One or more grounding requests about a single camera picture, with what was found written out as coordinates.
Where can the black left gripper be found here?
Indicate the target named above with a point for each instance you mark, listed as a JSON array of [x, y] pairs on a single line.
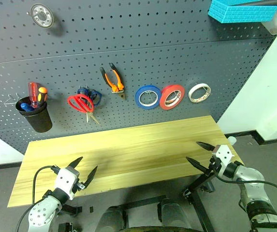
[[80, 186]]

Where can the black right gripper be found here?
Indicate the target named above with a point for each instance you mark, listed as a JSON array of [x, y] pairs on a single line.
[[214, 168]]

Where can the white tape roll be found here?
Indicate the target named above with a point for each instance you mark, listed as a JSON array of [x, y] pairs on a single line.
[[192, 93]]

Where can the orange and black pliers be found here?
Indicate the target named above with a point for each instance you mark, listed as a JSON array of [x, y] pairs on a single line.
[[109, 81]]

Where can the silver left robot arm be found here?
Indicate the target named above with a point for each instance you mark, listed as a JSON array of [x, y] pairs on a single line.
[[41, 212]]

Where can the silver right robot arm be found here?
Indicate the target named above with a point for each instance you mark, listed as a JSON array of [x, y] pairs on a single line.
[[252, 183]]

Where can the small white round knob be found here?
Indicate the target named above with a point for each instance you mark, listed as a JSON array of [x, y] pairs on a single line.
[[231, 140]]

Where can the dark grey rounded shape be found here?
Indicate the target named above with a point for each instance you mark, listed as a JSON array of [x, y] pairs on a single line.
[[112, 218], [174, 215]]

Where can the red tape roll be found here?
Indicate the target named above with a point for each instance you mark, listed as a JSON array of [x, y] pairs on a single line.
[[163, 100]]

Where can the black cup holder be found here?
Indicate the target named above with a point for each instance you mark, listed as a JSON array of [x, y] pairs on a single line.
[[38, 119]]

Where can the orange and black screwdriver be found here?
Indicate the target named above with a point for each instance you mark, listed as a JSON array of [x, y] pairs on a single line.
[[42, 94]]

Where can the blue tape roll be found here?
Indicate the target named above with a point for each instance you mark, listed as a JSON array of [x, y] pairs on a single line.
[[138, 96]]

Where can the dark grey pegboard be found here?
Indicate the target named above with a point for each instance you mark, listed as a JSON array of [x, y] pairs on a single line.
[[152, 36]]

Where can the cyan brick patterned box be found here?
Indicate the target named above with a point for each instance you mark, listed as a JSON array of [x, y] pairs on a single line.
[[239, 12]]

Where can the round silver metal disc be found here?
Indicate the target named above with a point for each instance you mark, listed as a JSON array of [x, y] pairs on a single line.
[[41, 15]]

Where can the black bar on cyan box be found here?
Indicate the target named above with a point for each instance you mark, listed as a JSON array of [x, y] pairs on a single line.
[[261, 2]]

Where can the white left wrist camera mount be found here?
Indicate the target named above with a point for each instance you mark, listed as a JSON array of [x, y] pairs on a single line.
[[65, 180]]

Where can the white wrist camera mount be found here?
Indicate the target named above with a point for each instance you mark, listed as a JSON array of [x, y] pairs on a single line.
[[65, 180], [223, 153]]

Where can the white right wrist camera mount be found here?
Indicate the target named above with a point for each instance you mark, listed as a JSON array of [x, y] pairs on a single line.
[[223, 153]]

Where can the black metal table frame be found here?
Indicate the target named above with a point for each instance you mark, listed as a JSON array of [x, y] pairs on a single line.
[[201, 210]]

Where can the metal pliers holder bracket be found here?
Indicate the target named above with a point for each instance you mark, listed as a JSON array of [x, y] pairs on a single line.
[[117, 91]]

